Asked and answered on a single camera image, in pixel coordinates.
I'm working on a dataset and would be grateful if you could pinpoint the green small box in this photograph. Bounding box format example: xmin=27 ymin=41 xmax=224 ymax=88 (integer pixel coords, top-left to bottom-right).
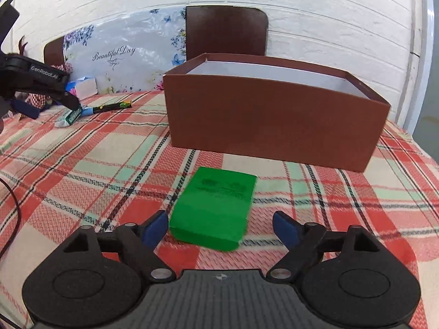
xmin=169 ymin=167 xmax=257 ymax=252

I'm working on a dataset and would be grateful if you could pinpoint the blue tissue pack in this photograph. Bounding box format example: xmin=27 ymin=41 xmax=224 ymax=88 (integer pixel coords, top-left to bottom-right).
xmin=66 ymin=77 xmax=98 ymax=100

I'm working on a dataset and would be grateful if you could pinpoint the green white gum pack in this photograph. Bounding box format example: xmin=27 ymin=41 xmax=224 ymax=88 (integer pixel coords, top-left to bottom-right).
xmin=54 ymin=107 xmax=83 ymax=128

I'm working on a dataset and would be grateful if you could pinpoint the red checkered cloth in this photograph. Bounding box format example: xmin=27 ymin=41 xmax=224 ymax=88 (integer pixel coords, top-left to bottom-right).
xmin=25 ymin=93 xmax=48 ymax=110

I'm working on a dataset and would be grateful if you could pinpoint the floral plastic pillow bag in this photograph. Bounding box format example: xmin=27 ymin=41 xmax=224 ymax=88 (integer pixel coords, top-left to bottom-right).
xmin=63 ymin=5 xmax=186 ymax=94

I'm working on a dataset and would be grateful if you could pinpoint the black cable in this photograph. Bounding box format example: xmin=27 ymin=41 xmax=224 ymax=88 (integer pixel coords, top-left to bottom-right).
xmin=0 ymin=174 xmax=22 ymax=258

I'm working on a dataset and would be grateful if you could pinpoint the dark brown wooden headboard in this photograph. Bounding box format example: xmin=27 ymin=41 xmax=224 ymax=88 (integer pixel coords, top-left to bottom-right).
xmin=43 ymin=5 xmax=269 ymax=66

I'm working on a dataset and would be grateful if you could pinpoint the plaid red green bedsheet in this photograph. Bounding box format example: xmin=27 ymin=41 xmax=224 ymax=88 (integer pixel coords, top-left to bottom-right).
xmin=1 ymin=91 xmax=438 ymax=328

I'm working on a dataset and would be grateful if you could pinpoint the brown cardboard storage box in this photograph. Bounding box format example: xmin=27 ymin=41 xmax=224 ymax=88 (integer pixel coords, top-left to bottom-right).
xmin=163 ymin=53 xmax=391 ymax=172

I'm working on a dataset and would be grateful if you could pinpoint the blue black marker pen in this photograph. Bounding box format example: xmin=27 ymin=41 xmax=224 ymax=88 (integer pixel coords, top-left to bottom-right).
xmin=81 ymin=100 xmax=132 ymax=117

